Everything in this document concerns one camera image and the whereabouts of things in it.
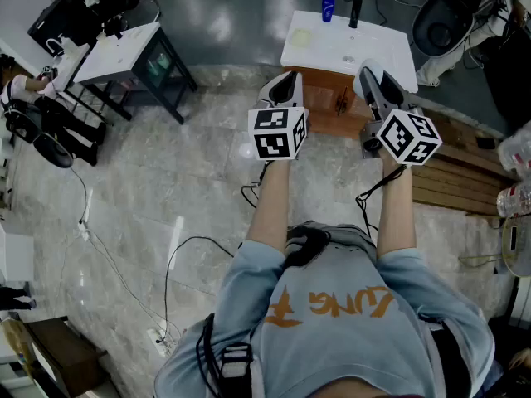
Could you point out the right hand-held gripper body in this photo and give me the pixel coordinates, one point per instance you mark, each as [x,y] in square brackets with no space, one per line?
[408,137]

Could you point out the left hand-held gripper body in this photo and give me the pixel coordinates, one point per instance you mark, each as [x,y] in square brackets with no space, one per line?
[271,133]

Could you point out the person's left forearm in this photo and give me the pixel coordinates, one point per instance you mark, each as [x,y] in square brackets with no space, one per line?
[269,205]

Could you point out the person's right forearm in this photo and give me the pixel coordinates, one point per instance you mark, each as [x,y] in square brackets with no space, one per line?
[396,210]

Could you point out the wooden slat pallet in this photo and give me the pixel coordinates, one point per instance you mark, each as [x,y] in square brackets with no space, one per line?
[452,176]

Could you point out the wooden vanity cabinet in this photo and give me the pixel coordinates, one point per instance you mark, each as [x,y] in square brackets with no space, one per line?
[327,106]

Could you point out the small black device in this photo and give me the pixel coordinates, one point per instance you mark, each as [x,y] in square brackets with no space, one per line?
[483,142]

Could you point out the white washbasin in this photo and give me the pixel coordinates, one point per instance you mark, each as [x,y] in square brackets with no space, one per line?
[373,46]

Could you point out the metal basin drain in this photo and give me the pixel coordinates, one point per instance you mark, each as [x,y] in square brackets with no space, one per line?
[348,59]

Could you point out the clear plastic bottle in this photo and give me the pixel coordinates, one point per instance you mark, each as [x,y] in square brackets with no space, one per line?
[516,149]
[514,199]

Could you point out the white shell chair black seat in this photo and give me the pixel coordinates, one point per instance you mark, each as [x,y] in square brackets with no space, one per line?
[439,27]

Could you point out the black chest pouch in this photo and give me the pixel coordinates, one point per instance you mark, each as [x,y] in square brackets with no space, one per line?
[307,245]

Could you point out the black faucet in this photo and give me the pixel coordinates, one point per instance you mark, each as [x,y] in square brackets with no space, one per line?
[354,15]

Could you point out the blue bottle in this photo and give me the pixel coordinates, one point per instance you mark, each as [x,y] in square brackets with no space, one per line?
[328,8]

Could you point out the yellow round racket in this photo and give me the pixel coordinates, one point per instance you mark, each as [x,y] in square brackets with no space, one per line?
[516,247]

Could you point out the white power strip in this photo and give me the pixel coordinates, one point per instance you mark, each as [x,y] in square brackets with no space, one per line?
[84,229]
[159,341]

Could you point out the light blue printed shirt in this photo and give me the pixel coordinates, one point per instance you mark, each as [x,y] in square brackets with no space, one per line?
[344,338]

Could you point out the white desk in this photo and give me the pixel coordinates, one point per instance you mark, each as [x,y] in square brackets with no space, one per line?
[66,62]

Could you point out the black office chair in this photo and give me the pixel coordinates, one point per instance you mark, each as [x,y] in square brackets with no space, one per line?
[52,149]

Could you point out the white box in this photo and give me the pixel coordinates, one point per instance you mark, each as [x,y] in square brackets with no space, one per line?
[14,255]

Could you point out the dark brown wooden cabinet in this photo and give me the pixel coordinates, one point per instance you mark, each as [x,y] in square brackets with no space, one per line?
[62,357]

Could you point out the white table with black frame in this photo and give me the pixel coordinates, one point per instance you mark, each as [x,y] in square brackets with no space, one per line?
[120,52]

